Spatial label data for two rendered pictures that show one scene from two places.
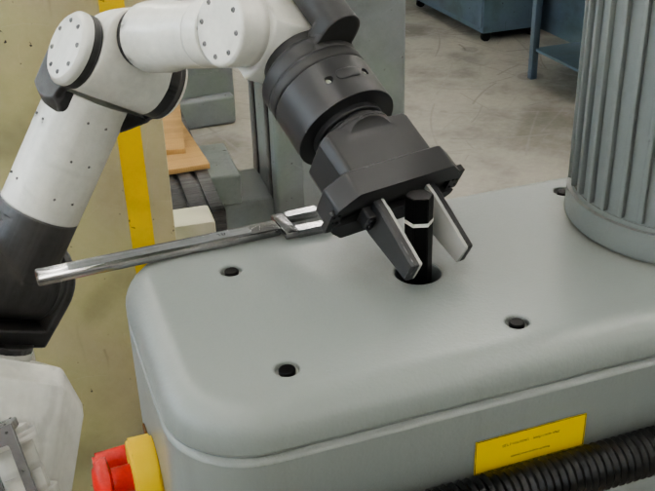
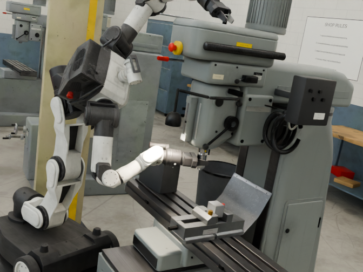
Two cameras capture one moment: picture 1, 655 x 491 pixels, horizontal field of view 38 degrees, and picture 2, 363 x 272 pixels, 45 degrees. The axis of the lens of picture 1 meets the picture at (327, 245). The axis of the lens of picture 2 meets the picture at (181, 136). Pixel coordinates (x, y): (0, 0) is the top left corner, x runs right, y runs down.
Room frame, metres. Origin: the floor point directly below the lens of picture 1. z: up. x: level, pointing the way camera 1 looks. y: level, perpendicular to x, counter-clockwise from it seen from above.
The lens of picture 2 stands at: (-1.33, 0.55, 1.83)
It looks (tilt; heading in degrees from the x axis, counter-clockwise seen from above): 13 degrees down; 346
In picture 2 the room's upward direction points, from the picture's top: 9 degrees clockwise
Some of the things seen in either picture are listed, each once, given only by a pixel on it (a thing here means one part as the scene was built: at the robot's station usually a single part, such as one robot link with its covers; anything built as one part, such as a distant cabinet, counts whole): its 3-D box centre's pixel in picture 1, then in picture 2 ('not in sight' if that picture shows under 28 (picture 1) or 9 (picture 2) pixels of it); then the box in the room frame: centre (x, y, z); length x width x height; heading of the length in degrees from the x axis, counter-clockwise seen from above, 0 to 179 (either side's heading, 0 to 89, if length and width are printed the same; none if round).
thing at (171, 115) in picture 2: not in sight; (173, 118); (0.56, 0.12, 1.45); 0.07 x 0.07 x 0.06
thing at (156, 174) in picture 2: not in sight; (159, 170); (1.04, 0.05, 1.04); 0.22 x 0.12 x 0.20; 26
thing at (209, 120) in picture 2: not in sight; (209, 114); (0.65, -0.07, 1.47); 0.21 x 0.19 x 0.32; 19
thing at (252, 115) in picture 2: not in sight; (240, 115); (0.71, -0.26, 1.47); 0.24 x 0.19 x 0.26; 19
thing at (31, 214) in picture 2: not in sight; (45, 212); (1.16, 0.67, 0.68); 0.21 x 0.20 x 0.13; 37
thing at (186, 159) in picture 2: not in sight; (182, 159); (0.66, 0.02, 1.23); 0.13 x 0.12 x 0.10; 177
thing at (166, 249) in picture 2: not in sight; (187, 240); (0.65, -0.07, 0.80); 0.50 x 0.35 x 0.12; 109
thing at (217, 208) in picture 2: not in sight; (215, 209); (0.49, -0.13, 1.05); 0.06 x 0.05 x 0.06; 20
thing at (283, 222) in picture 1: (186, 245); (182, 17); (0.70, 0.12, 1.89); 0.24 x 0.04 x 0.01; 112
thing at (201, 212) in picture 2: not in sight; (204, 215); (0.47, -0.07, 1.03); 0.12 x 0.06 x 0.04; 20
